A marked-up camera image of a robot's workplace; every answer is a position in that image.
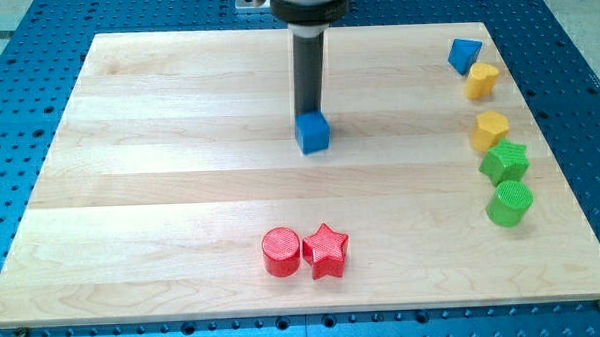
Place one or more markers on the red star block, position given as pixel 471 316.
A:
pixel 325 251

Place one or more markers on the light wooden board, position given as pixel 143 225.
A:
pixel 176 154

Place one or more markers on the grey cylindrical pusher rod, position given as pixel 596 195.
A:
pixel 308 53

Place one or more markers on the yellow hexagon block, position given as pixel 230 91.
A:
pixel 489 128

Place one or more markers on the green cylinder block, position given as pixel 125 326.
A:
pixel 509 204

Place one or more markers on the blue cube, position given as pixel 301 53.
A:
pixel 312 132

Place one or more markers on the silver metal mounting bracket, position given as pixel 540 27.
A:
pixel 250 5

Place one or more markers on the red cylinder block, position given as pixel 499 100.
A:
pixel 281 250

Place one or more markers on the green star block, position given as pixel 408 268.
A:
pixel 507 161

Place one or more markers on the blue triangular prism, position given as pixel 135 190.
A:
pixel 463 54

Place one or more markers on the yellow heart block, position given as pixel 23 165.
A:
pixel 481 80

